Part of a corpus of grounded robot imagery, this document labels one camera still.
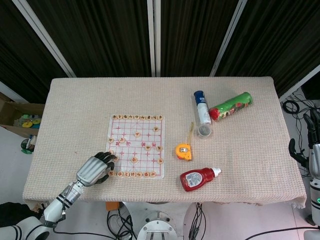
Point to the black fabric partition panel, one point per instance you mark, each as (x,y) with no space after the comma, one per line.
(100,37)
(17,57)
(280,37)
(192,37)

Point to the white partition frame post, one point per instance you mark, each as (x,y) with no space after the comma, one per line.
(150,37)
(300,82)
(47,40)
(157,37)
(228,37)

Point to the white red-lined xiangqi board sheet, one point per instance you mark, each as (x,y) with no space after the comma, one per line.
(140,155)

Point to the small clear jar grey contents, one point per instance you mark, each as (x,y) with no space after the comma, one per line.
(204,130)

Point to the yellow tape measure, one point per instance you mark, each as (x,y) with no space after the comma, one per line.
(183,151)

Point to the brown cardboard box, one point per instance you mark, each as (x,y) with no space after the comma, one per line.
(12,107)

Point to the pile of colourful toys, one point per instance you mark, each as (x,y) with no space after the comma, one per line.
(28,122)

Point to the white tube with blue cap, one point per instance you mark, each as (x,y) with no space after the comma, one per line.
(202,107)

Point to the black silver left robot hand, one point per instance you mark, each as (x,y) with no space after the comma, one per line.
(92,168)

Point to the orange box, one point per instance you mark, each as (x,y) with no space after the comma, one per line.
(112,207)

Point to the round wooden xiangqi piece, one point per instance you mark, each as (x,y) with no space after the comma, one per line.
(111,151)
(147,148)
(120,174)
(145,174)
(130,117)
(160,160)
(122,140)
(154,117)
(152,173)
(117,158)
(125,116)
(134,159)
(126,174)
(159,148)
(142,117)
(112,174)
(149,117)
(160,116)
(115,116)
(111,140)
(133,174)
(139,174)
(156,129)
(120,116)
(136,117)
(137,134)

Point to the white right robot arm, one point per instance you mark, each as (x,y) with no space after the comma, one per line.
(315,195)

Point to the white grey robot torso base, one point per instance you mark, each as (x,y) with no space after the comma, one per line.
(156,227)

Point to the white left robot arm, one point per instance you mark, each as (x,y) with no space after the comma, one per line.
(53,206)

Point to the black fabric bundle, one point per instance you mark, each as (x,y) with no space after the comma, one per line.
(17,212)

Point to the red ketchup squeeze bottle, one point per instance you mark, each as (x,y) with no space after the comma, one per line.
(197,178)

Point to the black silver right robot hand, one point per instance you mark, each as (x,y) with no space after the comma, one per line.
(314,160)

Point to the beige waffle-weave tablecloth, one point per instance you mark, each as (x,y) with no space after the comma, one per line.
(225,155)

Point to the green Pringles can red lid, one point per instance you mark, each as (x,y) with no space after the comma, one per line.
(232,106)

